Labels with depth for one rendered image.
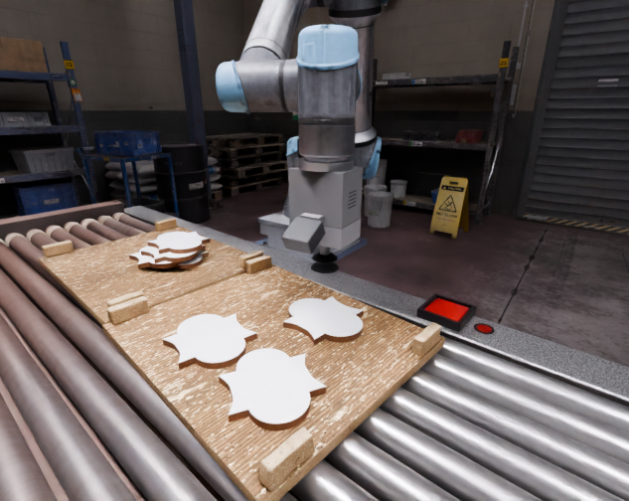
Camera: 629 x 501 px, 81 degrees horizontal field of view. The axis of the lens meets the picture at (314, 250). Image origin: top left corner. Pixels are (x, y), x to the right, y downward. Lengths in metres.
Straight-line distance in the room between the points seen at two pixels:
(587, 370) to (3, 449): 0.73
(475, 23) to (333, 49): 4.89
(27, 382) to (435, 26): 5.32
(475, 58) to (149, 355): 5.03
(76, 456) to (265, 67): 0.54
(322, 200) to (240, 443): 0.30
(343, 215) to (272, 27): 0.36
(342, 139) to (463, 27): 4.93
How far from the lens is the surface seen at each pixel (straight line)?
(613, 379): 0.67
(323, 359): 0.53
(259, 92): 0.60
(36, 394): 0.61
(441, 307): 0.70
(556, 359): 0.66
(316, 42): 0.49
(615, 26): 5.08
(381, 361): 0.53
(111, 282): 0.83
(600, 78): 5.03
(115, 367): 0.61
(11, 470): 0.52
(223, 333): 0.57
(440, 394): 0.53
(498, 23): 5.28
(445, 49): 5.40
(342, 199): 0.48
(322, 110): 0.48
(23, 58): 4.87
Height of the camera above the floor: 1.26
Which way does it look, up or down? 21 degrees down
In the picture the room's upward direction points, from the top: straight up
